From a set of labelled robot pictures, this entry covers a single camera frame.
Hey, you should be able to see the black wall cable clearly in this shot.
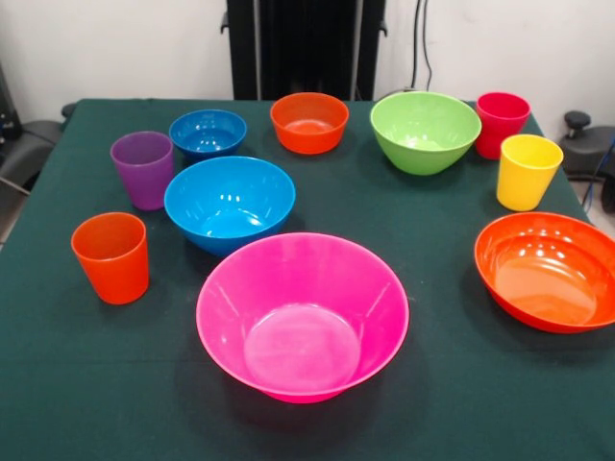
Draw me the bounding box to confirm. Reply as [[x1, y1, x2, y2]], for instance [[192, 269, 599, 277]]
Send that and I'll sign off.
[[412, 0, 433, 100]]

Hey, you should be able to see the lemon yellow plastic cup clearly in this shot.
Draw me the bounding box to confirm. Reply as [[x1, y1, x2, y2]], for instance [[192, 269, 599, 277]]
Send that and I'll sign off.
[[496, 133, 565, 212]]

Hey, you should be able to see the orange shallow plastic bowl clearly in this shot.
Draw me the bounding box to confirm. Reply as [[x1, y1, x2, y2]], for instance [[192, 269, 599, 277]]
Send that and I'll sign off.
[[474, 211, 615, 335]]

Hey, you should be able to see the black pedestal foot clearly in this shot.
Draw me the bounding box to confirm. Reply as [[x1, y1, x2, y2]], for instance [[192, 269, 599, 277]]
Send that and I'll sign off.
[[0, 119, 63, 193], [556, 110, 615, 180]]

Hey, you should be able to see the pink large plastic bowl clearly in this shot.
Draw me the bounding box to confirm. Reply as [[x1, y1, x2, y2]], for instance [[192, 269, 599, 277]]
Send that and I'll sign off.
[[195, 231, 411, 404]]

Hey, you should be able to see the light blue medium bowl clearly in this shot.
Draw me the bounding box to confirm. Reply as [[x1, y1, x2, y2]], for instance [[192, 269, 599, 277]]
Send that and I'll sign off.
[[163, 155, 297, 258]]

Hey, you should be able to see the dark blue small bowl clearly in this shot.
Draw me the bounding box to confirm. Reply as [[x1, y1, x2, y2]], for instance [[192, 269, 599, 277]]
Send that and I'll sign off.
[[168, 109, 248, 163]]

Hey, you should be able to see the dark green tablecloth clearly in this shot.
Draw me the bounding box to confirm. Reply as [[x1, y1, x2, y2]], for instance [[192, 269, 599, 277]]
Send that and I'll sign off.
[[0, 98, 615, 461]]

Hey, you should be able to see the orange plastic cup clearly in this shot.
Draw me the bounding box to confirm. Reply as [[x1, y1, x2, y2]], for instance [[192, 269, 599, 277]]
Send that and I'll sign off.
[[70, 211, 151, 306]]

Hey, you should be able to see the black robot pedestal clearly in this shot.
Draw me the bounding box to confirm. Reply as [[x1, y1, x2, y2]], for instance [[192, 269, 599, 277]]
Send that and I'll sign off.
[[221, 0, 388, 102]]

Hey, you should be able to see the purple plastic cup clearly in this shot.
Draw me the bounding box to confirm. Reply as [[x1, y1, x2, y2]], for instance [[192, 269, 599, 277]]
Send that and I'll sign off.
[[110, 131, 175, 212]]

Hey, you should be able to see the crimson plastic cup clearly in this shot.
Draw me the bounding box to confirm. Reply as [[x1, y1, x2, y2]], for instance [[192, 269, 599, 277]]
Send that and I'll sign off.
[[475, 91, 532, 160]]

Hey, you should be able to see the orange small plastic bowl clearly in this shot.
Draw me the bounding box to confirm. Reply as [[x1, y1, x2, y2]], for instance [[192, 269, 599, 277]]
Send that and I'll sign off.
[[269, 91, 351, 156]]

